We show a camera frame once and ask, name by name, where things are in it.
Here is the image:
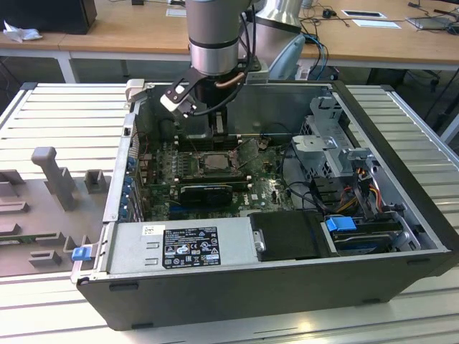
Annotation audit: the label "thin metal locking lever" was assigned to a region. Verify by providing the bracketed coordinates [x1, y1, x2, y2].
[188, 135, 204, 161]
[239, 156, 262, 176]

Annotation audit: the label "metal socket cover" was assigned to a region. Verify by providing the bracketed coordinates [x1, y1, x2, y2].
[236, 138, 260, 169]

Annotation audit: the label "black RAM slot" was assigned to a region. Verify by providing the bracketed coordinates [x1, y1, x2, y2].
[178, 138, 242, 144]
[178, 142, 242, 148]
[179, 182, 252, 191]
[177, 173, 245, 179]
[178, 145, 242, 152]
[178, 134, 242, 140]
[177, 176, 247, 183]
[178, 179, 250, 186]

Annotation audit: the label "CPU socket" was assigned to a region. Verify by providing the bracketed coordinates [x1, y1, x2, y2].
[195, 150, 240, 177]

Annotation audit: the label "black cylinder component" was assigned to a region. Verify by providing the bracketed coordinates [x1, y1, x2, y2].
[159, 119, 176, 141]

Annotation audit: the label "black graphics card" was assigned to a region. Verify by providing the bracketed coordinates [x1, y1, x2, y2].
[179, 184, 233, 207]

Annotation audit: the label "green motherboard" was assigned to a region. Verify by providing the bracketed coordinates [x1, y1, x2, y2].
[138, 138, 309, 221]

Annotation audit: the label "pale blue teach pendant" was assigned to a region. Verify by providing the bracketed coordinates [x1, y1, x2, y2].
[268, 34, 307, 81]

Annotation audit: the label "light grey case latch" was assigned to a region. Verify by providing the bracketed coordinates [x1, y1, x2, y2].
[125, 79, 146, 108]

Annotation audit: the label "metal drive cage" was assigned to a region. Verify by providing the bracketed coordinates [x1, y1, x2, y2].
[290, 96, 381, 180]

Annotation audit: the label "black plastic shroud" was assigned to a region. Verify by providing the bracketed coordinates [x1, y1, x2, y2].
[249, 211, 338, 262]

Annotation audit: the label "grey power supply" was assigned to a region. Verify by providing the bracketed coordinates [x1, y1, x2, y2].
[107, 216, 259, 275]

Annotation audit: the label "hard disk in blue carrier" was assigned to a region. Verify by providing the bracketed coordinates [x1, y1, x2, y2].
[321, 214, 402, 257]

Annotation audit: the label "open black PC case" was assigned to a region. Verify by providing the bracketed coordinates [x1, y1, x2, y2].
[70, 79, 453, 333]

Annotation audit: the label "blue case latch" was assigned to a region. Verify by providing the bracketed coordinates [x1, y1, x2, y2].
[71, 246, 91, 262]

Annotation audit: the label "black box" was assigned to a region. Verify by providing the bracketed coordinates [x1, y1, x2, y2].
[0, 0, 98, 35]

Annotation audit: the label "grey parts rack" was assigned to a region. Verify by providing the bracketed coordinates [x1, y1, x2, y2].
[0, 145, 110, 279]

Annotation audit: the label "crumpled white paper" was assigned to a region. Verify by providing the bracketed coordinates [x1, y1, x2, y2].
[2, 19, 43, 43]

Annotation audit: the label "green RAM stick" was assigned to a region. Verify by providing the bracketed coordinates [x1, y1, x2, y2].
[0, 233, 60, 249]

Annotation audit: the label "grey tablet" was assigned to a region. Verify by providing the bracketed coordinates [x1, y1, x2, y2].
[404, 16, 456, 32]

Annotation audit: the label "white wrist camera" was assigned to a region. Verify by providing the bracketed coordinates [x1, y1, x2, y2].
[159, 91, 197, 118]

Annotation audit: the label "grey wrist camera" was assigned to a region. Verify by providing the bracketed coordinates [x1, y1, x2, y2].
[246, 62, 270, 86]

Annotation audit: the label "black camera cable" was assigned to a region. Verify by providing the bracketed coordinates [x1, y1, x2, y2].
[189, 9, 257, 118]

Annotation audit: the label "blue cable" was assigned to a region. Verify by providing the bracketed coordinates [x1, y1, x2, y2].
[304, 34, 329, 78]

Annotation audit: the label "yellow red power wires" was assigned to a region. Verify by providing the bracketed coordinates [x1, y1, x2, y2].
[339, 178, 383, 212]

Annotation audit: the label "white desk cable hatch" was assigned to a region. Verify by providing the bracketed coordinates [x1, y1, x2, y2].
[340, 9, 387, 19]

